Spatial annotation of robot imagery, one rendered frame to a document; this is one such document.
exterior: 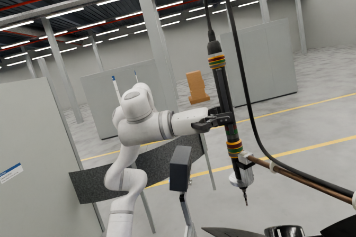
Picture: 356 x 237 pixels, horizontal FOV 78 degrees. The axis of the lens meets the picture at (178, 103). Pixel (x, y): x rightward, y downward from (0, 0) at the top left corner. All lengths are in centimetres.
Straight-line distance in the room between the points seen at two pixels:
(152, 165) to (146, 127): 197
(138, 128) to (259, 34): 656
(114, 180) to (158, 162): 137
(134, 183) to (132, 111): 72
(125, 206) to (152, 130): 69
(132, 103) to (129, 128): 8
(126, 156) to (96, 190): 158
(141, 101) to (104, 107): 645
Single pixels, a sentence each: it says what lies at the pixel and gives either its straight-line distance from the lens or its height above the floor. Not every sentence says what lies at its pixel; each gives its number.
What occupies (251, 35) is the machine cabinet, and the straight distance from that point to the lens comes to 696.
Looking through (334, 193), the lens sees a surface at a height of 154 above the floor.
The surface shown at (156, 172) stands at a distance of 262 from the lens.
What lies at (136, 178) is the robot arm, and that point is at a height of 127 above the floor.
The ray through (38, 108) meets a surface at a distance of 258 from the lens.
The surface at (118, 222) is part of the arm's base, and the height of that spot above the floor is 116.
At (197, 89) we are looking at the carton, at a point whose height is 55.
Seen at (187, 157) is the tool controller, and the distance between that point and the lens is 142.
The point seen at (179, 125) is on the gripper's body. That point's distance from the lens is 58.
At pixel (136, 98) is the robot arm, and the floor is 176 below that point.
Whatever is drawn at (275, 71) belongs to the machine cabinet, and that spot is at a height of 83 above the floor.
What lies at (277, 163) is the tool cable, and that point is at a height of 156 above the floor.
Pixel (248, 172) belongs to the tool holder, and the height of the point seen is 149.
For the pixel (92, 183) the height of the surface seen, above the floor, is 78.
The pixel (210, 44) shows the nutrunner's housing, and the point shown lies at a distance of 58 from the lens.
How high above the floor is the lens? 183
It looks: 11 degrees down
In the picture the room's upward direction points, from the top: 14 degrees counter-clockwise
